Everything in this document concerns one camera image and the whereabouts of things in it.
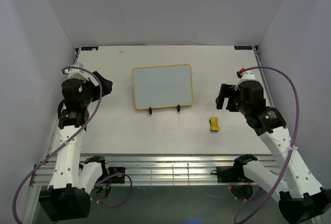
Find yellow bone-shaped eraser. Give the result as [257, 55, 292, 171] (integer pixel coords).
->
[209, 116, 220, 132]

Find yellow-framed whiteboard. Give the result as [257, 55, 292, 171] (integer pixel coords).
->
[132, 64, 193, 110]

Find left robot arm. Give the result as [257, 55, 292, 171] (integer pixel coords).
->
[39, 69, 113, 222]

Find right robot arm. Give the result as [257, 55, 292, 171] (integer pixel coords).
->
[216, 80, 330, 223]

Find blue label left corner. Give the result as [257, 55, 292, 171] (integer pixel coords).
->
[81, 46, 99, 51]

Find blue label corner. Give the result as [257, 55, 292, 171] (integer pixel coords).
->
[81, 46, 99, 51]
[234, 46, 253, 50]

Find blue label right corner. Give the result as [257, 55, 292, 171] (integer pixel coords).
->
[234, 46, 253, 50]

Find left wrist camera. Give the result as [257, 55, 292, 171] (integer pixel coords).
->
[63, 63, 88, 81]

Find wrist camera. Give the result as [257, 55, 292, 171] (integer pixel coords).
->
[63, 63, 88, 81]
[235, 68, 256, 91]

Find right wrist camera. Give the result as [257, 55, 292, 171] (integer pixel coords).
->
[235, 68, 256, 91]

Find black wire whiteboard stand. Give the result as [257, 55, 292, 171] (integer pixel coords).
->
[147, 104, 182, 115]

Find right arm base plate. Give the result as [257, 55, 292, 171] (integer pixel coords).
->
[210, 166, 248, 183]

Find aluminium table frame rail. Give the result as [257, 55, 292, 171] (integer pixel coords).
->
[22, 44, 323, 224]

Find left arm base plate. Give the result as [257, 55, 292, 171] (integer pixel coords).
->
[103, 166, 126, 184]

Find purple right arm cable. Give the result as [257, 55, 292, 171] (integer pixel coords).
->
[206, 66, 300, 224]

